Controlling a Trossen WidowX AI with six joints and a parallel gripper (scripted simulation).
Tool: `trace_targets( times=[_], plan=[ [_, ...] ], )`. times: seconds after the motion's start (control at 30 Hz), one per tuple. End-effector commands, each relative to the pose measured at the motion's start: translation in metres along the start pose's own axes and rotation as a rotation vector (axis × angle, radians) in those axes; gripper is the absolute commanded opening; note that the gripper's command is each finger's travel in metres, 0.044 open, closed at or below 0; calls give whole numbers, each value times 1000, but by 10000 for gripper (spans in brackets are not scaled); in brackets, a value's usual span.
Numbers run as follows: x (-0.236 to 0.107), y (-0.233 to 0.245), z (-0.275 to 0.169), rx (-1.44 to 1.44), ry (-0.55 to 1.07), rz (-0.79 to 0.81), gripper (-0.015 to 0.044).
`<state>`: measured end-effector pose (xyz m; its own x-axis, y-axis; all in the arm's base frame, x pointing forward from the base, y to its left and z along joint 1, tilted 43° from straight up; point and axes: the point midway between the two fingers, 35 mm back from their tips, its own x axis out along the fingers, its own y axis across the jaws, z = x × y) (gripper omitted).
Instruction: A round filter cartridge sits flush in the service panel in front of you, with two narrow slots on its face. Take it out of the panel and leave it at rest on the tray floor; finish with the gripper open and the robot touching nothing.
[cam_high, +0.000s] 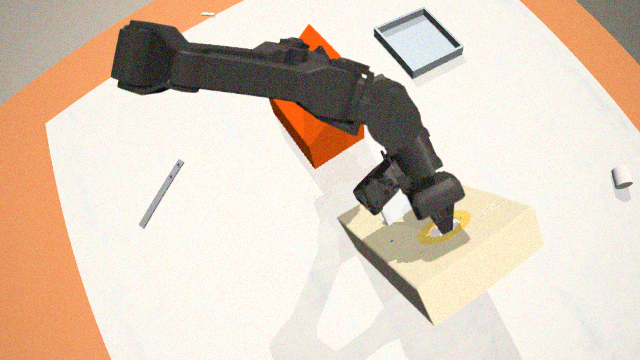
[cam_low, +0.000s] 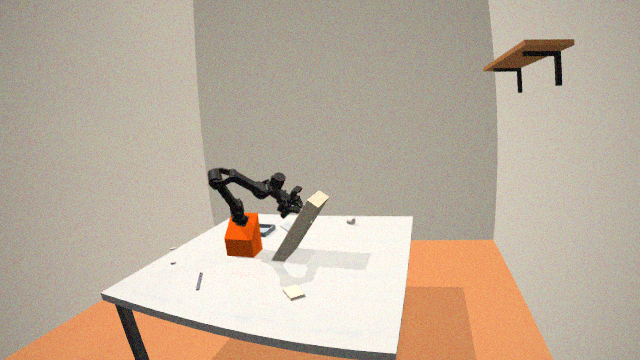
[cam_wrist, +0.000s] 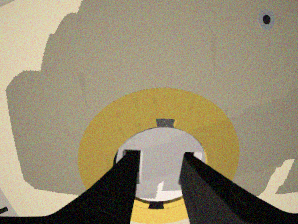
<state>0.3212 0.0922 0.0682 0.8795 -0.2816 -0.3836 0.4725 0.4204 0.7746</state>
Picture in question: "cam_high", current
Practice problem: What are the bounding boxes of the grey flat bar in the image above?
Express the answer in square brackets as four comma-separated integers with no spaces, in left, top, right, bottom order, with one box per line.
[138,158,185,229]

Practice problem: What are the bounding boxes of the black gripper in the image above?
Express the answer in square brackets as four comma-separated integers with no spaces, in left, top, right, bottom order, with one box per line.
[384,122,465,236]

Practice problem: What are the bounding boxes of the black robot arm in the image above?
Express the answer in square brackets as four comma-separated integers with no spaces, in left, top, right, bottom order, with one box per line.
[111,20,422,216]

